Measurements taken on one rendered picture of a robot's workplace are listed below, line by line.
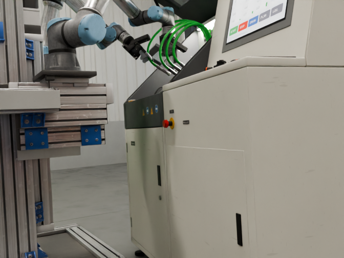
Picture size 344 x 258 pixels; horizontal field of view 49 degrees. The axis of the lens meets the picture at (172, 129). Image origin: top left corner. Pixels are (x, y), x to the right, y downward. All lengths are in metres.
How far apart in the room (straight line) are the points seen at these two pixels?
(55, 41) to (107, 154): 7.30
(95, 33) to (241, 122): 0.74
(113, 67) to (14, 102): 7.72
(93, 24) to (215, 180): 0.78
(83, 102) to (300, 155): 0.91
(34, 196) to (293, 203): 1.16
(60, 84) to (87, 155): 7.13
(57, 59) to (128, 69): 7.60
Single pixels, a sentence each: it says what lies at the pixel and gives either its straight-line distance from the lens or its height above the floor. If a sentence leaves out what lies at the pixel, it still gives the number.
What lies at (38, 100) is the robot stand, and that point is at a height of 0.91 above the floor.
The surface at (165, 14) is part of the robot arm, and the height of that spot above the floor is 1.40.
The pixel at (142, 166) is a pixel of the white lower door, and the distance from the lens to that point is 2.11.
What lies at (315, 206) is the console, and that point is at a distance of 1.30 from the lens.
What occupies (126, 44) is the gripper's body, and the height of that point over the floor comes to 1.30.
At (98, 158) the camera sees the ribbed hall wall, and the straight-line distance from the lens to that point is 8.81.
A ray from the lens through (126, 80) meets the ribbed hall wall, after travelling 9.20.
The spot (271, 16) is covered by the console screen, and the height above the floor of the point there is 1.17.
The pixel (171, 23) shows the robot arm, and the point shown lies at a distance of 2.20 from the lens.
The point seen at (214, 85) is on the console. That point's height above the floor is 0.92.
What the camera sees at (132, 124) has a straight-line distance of 2.24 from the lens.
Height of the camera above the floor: 0.78
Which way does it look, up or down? level
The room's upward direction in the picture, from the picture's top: 3 degrees counter-clockwise
